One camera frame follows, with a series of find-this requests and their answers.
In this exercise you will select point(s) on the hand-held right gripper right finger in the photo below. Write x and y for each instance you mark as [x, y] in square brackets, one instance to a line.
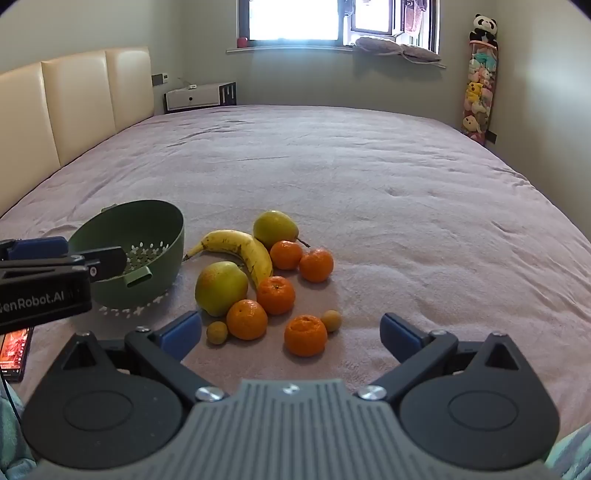
[399, 334]

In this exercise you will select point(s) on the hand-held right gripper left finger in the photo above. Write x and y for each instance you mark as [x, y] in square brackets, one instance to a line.
[182, 334]

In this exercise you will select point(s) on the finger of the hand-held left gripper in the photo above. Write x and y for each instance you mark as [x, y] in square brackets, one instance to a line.
[108, 263]
[39, 248]

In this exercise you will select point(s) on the small brown longan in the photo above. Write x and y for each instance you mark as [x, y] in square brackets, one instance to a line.
[330, 321]
[217, 332]

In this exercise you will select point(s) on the green colander bowl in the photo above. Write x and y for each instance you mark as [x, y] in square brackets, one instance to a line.
[147, 228]

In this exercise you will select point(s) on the green-yellow pear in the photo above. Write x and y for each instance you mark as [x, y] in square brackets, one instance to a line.
[274, 228]
[220, 288]

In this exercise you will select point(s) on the orange tangerine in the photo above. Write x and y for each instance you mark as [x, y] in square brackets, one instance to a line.
[305, 335]
[247, 319]
[286, 254]
[275, 295]
[316, 265]

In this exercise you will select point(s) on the yellow banana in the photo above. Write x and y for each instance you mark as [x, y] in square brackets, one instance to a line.
[249, 254]

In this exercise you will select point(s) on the black smartphone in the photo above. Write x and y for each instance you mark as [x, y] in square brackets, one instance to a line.
[14, 353]

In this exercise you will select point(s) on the person's teal patterned clothing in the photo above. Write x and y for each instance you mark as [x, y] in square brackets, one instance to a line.
[11, 438]

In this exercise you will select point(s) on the pink bed blanket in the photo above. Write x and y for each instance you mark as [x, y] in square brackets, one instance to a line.
[369, 194]

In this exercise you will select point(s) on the cream padded headboard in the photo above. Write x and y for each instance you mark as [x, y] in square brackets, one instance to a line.
[78, 106]

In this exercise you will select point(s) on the white black nightstand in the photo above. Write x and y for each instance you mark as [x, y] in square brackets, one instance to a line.
[194, 98]

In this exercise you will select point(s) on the hanging net of plush toys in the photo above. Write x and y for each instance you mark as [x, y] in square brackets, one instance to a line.
[480, 92]

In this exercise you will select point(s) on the red cup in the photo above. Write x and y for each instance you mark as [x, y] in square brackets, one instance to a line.
[243, 43]

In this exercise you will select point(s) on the window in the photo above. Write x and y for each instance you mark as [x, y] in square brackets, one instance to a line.
[295, 21]

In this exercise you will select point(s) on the panda plush toy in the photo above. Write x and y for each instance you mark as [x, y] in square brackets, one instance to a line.
[485, 30]

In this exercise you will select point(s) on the hanging pink clothes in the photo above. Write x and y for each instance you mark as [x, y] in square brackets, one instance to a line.
[415, 14]

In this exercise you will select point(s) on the wall switch panel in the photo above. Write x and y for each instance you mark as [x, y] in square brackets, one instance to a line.
[160, 79]

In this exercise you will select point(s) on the black wall box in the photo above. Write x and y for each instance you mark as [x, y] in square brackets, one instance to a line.
[491, 137]

